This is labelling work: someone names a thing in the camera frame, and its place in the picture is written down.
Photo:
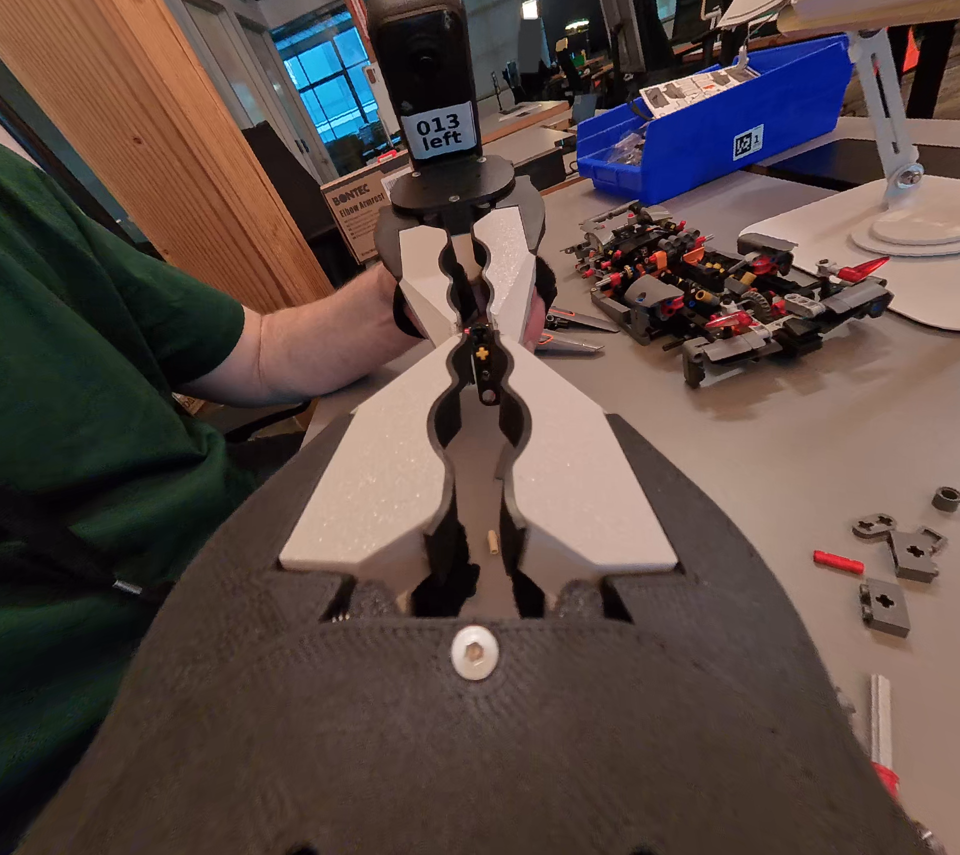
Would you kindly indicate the white sticker sheet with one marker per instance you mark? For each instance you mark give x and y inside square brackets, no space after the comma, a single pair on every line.
[697,91]

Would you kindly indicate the person's left hand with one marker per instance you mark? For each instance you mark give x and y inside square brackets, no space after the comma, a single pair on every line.
[534,326]

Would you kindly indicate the large grid window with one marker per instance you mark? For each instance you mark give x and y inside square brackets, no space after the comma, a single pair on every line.
[330,90]

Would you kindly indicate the brown cardboard box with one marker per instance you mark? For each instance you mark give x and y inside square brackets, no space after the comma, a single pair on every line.
[352,225]

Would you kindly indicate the clear plastic parts bags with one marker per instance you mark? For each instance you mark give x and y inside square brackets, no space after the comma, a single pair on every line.
[626,146]

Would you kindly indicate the dark upright board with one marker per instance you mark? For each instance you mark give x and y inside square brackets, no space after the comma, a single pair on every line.
[285,187]

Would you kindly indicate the partly built lego car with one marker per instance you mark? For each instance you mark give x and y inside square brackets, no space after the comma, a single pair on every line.
[645,292]

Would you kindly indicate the scattered loose lego pieces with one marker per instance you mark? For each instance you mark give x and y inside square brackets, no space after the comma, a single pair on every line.
[885,604]

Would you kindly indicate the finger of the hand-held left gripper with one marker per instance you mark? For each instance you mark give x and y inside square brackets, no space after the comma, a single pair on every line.
[420,270]
[514,270]

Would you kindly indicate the blue plastic parts bin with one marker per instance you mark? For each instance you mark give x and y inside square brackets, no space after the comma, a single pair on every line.
[675,157]

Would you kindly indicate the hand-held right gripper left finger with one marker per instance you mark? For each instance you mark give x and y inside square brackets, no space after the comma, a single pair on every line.
[367,495]

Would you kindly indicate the tan lego pin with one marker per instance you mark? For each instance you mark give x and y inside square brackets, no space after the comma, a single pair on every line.
[492,541]

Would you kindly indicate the black bent lego beam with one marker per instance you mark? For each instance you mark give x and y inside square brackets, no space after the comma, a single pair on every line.
[481,375]

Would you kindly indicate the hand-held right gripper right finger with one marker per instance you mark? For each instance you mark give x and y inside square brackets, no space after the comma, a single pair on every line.
[592,495]

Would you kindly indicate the red wall sign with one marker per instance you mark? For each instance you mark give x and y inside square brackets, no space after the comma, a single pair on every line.
[357,11]

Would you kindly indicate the black equipment case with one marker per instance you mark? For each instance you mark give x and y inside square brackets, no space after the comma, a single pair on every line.
[536,176]

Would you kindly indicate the person's left forearm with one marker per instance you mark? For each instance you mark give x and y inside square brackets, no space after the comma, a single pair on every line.
[300,345]

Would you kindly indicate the white book stand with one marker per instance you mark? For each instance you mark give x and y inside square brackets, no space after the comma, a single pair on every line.
[825,232]

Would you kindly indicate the black computer monitor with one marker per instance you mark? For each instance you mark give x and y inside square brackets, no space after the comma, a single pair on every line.
[585,7]

